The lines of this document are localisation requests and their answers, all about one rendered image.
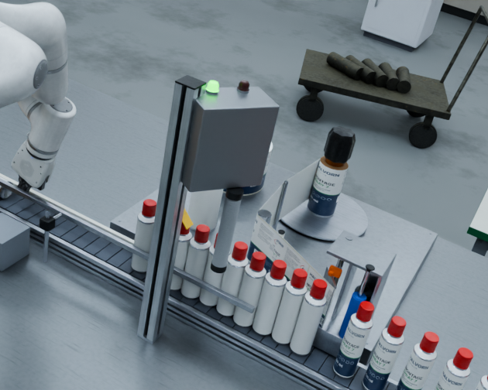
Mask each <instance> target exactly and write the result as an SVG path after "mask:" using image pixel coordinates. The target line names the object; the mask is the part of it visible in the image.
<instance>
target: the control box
mask: <svg viewBox="0 0 488 390"><path fill-rule="evenodd" d="M218 90H219V92H218V94H208V93H207V92H206V91H205V92H204V94H203V95H202V96H198V98H197V99H196V100H195V102H194V110H193V115H192V119H191V128H190V133H189V138H188V143H187V151H186V156H185V160H184V169H183V174H182V179H181V182H182V183H183V184H184V185H185V187H186V188H187V190H188V191H189V192H199V191H207V190H221V189H229V188H236V187H244V186H259V185H261V183H262V180H263V174H264V170H265V167H266V161H267V157H268V154H269V151H270V144H271V141H272V137H273V132H274V128H275V124H276V121H277V116H278V111H279V108H280V107H279V105H278V104H277V103H276V102H275V101H274V100H273V99H272V98H271V97H269V96H268V95H267V94H266V93H265V92H264V91H263V90H262V89H261V88H260V87H249V93H248V94H242V93H239V92H238V91H237V87H219V88H218Z"/></svg>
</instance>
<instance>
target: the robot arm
mask: <svg viewBox="0 0 488 390"><path fill-rule="evenodd" d="M67 89H68V56H67V26H66V22H65V19H64V17H63V15H62V13H61V12H60V10H59V9H58V8H57V7H56V6H54V5H52V4H50V3H48V2H34V3H30V4H25V5H13V4H8V3H3V2H0V108H3V107H5V106H7V105H10V104H14V103H16V102H18V105H19V107H20V109H21V110H22V112H23V114H24V115H25V116H26V117H27V118H28V119H29V121H30V124H31V130H30V132H28V133H27V136H28V138H27V140H25V141H24V143H23V144H22V145H21V147H20V148H19V150H18V152H17V153H16V154H15V157H14V159H13V161H12V168H13V169H14V170H15V171H16V172H17V173H18V174H19V184H18V186H17V187H18V188H20V189H22V190H25V191H26V192H29V190H30V188H31V187H34V188H37V189H38V190H43V189H44V188H45V183H47V182H48V181H49V179H50V176H51V174H52V172H53V168H54V164H55V159H56V155H57V153H58V151H59V149H60V146H61V144H62V142H63V140H64V138H65V136H66V134H67V131H68V129H69V127H70V125H71V122H72V121H73V119H74V116H75V115H76V111H77V110H76V107H75V105H74V103H73V102H72V101H71V100H69V99H68V98H66V95H67Z"/></svg>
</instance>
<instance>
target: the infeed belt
mask: <svg viewBox="0 0 488 390"><path fill-rule="evenodd" d="M0 208H2V209H4V210H7V211H8V212H10V213H12V214H14V215H16V216H17V217H20V218H22V219H23V220H25V221H28V222H29V223H31V224H33V225H35V226H37V227H38V228H40V218H41V217H43V216H45V215H46V209H45V208H44V207H41V206H40V205H38V204H35V203H33V202H32V201H30V200H27V199H26V198H24V197H21V196H20V195H18V194H16V193H13V192H12V194H11V195H10V196H9V197H8V198H5V199H2V198H1V197H0ZM50 233H51V234H52V235H54V236H56V237H58V238H60V239H62V240H64V241H66V242H68V243H69V244H71V245H73V246H75V247H77V248H79V249H81V250H83V251H86V252H87V253H88V254H90V255H93V256H94V257H96V258H99V259H101V260H102V261H104V262H106V263H108V264H109V265H112V266H114V267H116V268H117V269H120V270H122V271H123V272H125V273H127V274H129V275H131V276H133V277H135V278H137V279H138V280H140V281H142V282H145V281H146V273H138V272H134V271H133V270H132V268H131V264H132V252H130V251H128V250H126V249H124V248H122V247H120V246H118V245H116V244H114V243H112V242H110V241H108V240H106V239H104V238H102V237H100V236H98V235H96V234H94V233H92V232H90V231H88V230H87V229H85V228H83V227H81V226H79V225H77V224H75V223H73V222H71V221H69V220H67V219H65V218H63V217H61V218H59V219H57V220H56V221H55V228H53V229H52V230H50ZM169 296H172V297H173V298H175V299H177V300H179V301H181V302H182V303H185V304H187V305H188V306H191V307H192V308H194V309H196V310H198V311H200V312H202V313H204V314H206V315H208V316H210V317H211V318H213V319H215V320H217V321H219V322H221V323H223V324H225V325H227V326H228V327H231V328H232V329H234V330H237V331H238V332H240V333H242V334H244V335H246V336H247V337H250V338H252V339H254V340H256V341H258V342H260V343H261V344H263V345H265V346H267V347H269V348H271V349H273V350H275V351H277V352H279V353H280V354H282V355H284V356H286V357H288V358H290V359H292V360H294V361H296V362H297V363H299V364H302V365H303V366H305V367H307V368H310V369H311V370H313V371H315V372H317V373H319V374H320V375H323V376H325V377H326V378H329V379H331V380H333V381H334V382H336V383H338V384H340V385H342V386H344V387H346V388H348V389H349V390H365V389H364V388H363V385H362V381H363V378H364V376H365V373H366V369H364V368H361V367H360V368H359V366H358V365H357V367H356V371H355V373H354V375H353V377H352V378H350V379H343V378H340V377H338V376H337V375H336V374H335V373H334V371H333V365H334V363H335V359H336V357H334V356H332V355H330V354H329V353H327V352H325V351H323V350H321V349H319V348H317V347H314V346H313V345H312V347H311V352H310V353H309V355H307V356H298V355H296V354H294V353H293V352H292V351H291V350H290V345H289V344H288V345H279V344H277V343H275V342H274V341H273V340H272V337H271V335H269V336H265V337H264V336H260V335H258V334H256V333H255V332H254V331H253V329H252V326H251V327H248V328H241V327H238V326H236V325H235V324H234V322H233V319H232V318H233V316H232V317H223V316H221V315H219V314H218V313H217V311H216V306H215V307H206V306H203V305H202V304H201V303H200V301H199V298H198V299H186V298H184V297H183V296H182V295H181V294H180V290H179V291H170V295H169ZM396 387H397V385H395V384H394V383H392V382H390V384H389V381H387V383H386V385H385V388H384V390H396Z"/></svg>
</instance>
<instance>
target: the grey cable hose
mask: <svg viewBox="0 0 488 390"><path fill-rule="evenodd" d="M243 192H244V190H243V188H241V187H236V188H229V189H227V190H226V194H225V202H224V207H223V211H222V218H221V221H220V225H219V229H218V236H217V240H216V245H215V251H214V254H213V259H212V260H211V270H212V271H213V272H216V273H223V272H225V271H226V268H227V264H228V263H227V262H228V258H229V252H230V248H231V245H232V239H233V235H234V231H235V224H236V221H237V217H238V214H239V208H240V204H241V199H242V196H243Z"/></svg>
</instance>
